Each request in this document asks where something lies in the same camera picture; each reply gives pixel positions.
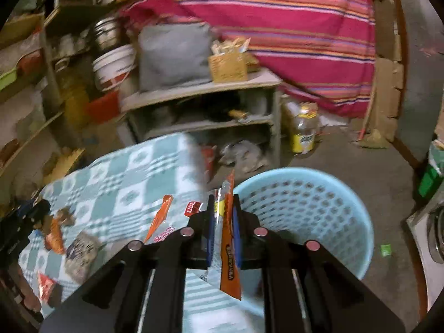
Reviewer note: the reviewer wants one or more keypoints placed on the red plastic basin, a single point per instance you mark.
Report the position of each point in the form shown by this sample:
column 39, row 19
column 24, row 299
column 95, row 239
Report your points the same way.
column 105, row 108

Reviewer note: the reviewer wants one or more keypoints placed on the grey patterned snack packet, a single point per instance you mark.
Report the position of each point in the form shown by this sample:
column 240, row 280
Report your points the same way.
column 80, row 255

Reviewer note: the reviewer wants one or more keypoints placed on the bamboo chopstick holder box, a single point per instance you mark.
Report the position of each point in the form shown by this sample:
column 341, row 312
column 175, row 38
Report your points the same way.
column 228, row 68

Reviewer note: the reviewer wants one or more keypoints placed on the crumpled clear plastic bag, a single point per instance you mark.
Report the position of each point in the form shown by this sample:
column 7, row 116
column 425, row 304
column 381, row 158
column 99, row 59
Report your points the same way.
column 245, row 156

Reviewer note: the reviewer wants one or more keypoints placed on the orange stick wrapper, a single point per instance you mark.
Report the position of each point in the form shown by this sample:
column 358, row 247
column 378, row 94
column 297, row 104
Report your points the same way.
column 159, row 217

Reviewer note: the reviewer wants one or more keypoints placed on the green paper scrap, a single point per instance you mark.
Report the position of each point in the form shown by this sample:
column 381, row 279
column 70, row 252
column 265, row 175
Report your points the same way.
column 386, row 250

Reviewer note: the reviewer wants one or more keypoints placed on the grey fabric bag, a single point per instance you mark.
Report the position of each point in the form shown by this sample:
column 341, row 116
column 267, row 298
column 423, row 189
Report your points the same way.
column 174, row 55

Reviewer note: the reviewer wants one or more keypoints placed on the light blue plastic basket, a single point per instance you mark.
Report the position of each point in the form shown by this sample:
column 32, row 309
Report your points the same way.
column 312, row 205

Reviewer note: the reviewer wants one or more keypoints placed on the orange crumpled wrapper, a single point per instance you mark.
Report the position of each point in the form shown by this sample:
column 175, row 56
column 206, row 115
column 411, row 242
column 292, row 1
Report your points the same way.
column 52, row 229

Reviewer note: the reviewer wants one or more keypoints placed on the green checkered tablecloth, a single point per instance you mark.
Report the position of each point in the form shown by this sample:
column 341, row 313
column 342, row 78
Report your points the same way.
column 115, row 199

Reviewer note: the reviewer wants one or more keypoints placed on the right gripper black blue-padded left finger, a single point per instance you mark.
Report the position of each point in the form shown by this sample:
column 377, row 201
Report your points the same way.
column 141, row 288

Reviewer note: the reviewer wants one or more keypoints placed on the orange snack wrapper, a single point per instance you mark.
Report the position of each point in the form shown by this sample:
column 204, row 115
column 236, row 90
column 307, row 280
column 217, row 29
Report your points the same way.
column 222, row 272

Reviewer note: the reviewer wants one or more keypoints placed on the white plastic bucket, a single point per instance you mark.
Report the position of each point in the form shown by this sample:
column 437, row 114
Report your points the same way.
column 113, row 67

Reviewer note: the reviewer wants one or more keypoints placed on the green trash bin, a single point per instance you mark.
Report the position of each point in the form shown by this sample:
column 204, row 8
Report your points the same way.
column 433, row 176

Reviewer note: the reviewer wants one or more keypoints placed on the straw broom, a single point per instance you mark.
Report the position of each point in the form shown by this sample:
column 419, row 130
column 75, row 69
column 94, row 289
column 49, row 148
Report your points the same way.
column 373, row 139

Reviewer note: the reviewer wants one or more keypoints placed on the grey low shelf unit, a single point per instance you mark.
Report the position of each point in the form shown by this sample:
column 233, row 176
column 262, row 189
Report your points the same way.
column 206, row 107

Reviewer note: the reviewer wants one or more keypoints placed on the steel pot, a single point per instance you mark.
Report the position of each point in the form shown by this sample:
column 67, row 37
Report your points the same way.
column 107, row 34

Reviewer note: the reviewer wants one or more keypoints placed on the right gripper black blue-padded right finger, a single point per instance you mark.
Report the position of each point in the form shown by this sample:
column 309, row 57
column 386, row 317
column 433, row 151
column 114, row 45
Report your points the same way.
column 305, row 288

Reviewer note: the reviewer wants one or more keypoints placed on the red snack wrapper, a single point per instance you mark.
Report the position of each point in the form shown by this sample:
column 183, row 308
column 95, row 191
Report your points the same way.
column 46, row 286

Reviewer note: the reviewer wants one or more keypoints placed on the red striped cloth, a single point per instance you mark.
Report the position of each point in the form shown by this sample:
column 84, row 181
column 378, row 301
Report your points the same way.
column 323, row 50

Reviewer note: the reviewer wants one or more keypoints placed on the cooking oil bottle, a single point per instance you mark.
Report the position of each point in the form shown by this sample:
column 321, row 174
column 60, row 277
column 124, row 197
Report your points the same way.
column 305, row 129

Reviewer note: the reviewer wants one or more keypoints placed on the wooden handled pan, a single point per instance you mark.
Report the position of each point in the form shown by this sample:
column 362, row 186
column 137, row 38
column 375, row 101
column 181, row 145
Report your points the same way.
column 239, row 116

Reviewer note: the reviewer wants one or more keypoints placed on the tall wooden shelf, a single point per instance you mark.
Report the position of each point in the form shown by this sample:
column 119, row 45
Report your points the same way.
column 34, row 118

